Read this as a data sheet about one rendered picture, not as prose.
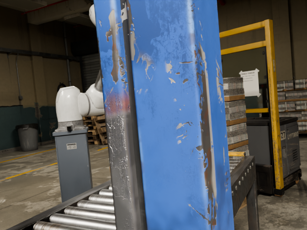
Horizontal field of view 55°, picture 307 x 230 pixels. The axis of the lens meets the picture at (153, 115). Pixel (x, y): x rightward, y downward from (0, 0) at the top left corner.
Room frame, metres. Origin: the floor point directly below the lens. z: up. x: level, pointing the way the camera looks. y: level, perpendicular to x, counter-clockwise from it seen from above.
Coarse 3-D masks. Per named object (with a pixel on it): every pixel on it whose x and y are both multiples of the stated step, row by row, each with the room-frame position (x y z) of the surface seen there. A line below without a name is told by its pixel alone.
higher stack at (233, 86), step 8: (224, 80) 2.84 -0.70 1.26; (232, 80) 2.87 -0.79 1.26; (240, 80) 2.97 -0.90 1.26; (224, 88) 2.85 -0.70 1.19; (232, 88) 2.87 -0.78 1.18; (240, 88) 2.96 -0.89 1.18; (224, 96) 2.85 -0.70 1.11; (232, 104) 2.85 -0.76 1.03; (240, 104) 2.94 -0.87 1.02; (232, 112) 2.82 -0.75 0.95; (240, 112) 2.94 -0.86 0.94; (232, 128) 2.82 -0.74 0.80; (240, 128) 2.93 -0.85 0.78; (232, 136) 2.82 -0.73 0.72; (240, 136) 2.90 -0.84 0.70; (248, 152) 2.99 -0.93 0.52; (240, 208) 2.84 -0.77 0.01
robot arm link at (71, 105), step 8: (64, 88) 1.84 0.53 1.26; (72, 88) 1.85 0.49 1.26; (64, 96) 1.82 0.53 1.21; (72, 96) 1.83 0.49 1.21; (80, 96) 1.87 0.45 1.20; (56, 104) 1.84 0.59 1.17; (64, 104) 1.81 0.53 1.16; (72, 104) 1.82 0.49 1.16; (80, 104) 1.86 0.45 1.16; (88, 104) 1.89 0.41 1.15; (56, 112) 1.86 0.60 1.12; (64, 112) 1.81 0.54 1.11; (72, 112) 1.82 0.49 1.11; (80, 112) 1.86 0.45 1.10; (64, 120) 1.81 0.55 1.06; (72, 120) 1.82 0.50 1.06
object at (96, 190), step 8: (104, 184) 1.26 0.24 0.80; (88, 192) 1.16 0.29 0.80; (96, 192) 1.17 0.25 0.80; (72, 200) 1.08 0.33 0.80; (56, 208) 1.01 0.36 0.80; (64, 208) 1.01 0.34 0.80; (40, 216) 0.94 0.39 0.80; (48, 216) 0.95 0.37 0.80; (24, 224) 0.89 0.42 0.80; (32, 224) 0.89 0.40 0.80
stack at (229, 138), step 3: (228, 126) 2.79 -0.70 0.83; (228, 129) 2.79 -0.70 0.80; (228, 132) 2.79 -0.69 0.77; (228, 135) 2.78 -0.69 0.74; (228, 138) 2.77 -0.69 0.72; (231, 138) 2.80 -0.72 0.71; (228, 141) 2.77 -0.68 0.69; (231, 141) 2.80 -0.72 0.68; (228, 144) 2.77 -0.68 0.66; (231, 144) 2.80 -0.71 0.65; (228, 150) 2.80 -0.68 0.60; (231, 150) 2.80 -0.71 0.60; (108, 159) 2.29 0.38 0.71
